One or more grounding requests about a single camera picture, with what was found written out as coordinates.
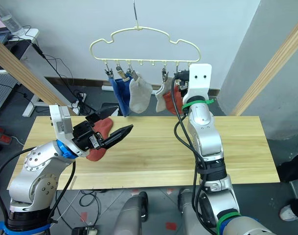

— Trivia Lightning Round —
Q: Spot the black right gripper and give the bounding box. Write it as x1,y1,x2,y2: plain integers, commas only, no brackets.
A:
174,70,190,93

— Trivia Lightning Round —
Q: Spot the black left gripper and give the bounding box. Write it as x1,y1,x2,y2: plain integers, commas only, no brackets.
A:
72,106,135,152

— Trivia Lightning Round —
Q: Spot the red sock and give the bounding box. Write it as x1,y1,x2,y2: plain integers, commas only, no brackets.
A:
162,89,184,116
86,117,114,162

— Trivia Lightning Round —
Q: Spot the cream clip hanger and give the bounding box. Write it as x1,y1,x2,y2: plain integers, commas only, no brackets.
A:
89,25,202,67

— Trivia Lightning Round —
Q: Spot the blue sock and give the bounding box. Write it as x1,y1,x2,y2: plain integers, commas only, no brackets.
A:
108,75,134,118

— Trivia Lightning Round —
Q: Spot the green zip tie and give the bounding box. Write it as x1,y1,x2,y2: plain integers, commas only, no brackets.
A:
181,97,217,110

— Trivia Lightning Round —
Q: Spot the small beige sock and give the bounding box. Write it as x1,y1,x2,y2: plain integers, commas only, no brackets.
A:
155,81,173,113

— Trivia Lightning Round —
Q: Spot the large beige sock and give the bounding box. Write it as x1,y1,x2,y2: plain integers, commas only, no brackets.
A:
128,71,154,114

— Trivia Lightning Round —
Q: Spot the white power strip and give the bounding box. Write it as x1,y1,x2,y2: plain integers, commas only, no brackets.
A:
72,92,88,109

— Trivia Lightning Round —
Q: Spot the metal suspension hook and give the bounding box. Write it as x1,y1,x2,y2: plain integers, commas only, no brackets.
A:
132,0,140,27

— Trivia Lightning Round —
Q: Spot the wooden beam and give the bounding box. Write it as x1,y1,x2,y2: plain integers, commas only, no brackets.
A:
0,33,78,117
229,9,298,117

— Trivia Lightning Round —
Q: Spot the white desk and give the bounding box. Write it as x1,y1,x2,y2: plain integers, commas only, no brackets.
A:
5,27,79,118

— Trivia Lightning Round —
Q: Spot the black floor pedal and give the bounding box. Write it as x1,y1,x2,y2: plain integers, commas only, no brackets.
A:
71,226,99,235

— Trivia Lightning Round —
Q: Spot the red foot pedal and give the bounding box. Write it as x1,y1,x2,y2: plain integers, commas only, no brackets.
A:
0,125,13,145

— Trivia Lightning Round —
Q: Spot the grey perforated panel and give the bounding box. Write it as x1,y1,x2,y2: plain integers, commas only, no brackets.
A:
0,69,20,123

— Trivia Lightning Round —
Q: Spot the dark trouser leg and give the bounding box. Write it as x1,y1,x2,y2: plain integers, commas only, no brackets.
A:
276,146,298,183

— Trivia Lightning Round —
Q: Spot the clear plastic bottle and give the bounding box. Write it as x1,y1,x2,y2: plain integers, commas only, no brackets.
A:
0,0,25,38

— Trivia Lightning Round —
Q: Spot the white shoe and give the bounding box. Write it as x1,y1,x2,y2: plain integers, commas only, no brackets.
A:
279,204,298,222

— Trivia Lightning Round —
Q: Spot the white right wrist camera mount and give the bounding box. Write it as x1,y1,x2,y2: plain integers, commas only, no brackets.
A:
182,64,212,104

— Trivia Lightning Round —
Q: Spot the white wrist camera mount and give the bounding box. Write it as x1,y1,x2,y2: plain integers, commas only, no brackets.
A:
49,104,76,148
182,64,212,104

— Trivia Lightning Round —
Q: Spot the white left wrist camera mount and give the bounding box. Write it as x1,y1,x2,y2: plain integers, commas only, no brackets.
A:
49,104,76,148

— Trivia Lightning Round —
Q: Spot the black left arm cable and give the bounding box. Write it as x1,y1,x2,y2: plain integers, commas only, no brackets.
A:
0,146,77,225

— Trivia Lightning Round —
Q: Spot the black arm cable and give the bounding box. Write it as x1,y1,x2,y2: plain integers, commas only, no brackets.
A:
171,76,222,235
0,146,77,225

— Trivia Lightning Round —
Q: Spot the black desk cable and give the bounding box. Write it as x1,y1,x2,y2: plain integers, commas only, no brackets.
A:
23,24,98,116

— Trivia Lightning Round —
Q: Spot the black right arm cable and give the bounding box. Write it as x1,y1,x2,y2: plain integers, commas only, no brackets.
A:
171,76,222,235

